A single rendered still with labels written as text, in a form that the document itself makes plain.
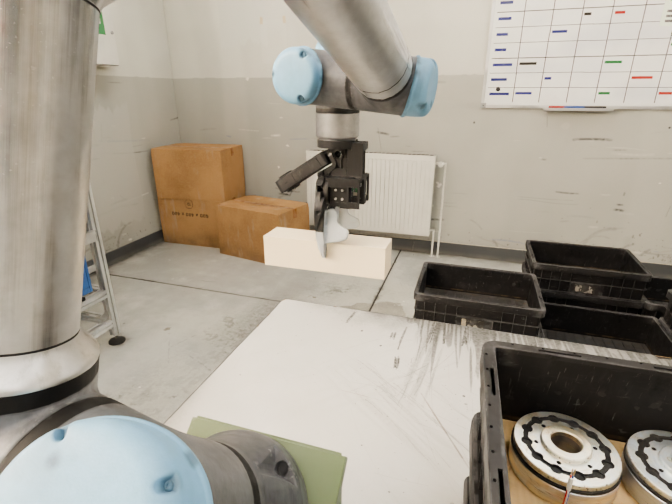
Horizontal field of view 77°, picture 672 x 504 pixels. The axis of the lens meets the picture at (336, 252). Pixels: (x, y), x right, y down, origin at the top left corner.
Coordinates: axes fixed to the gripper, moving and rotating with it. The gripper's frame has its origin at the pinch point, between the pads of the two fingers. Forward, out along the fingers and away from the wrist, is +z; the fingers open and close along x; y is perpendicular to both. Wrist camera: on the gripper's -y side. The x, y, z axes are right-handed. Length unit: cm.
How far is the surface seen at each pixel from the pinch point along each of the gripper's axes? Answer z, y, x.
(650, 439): 7, 47, -28
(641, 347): 55, 88, 80
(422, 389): 23.2, 20.9, -7.2
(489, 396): 0.2, 29.3, -35.6
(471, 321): 41, 30, 54
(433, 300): 35, 18, 53
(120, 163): 22, -227, 180
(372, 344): 23.2, 8.8, 4.3
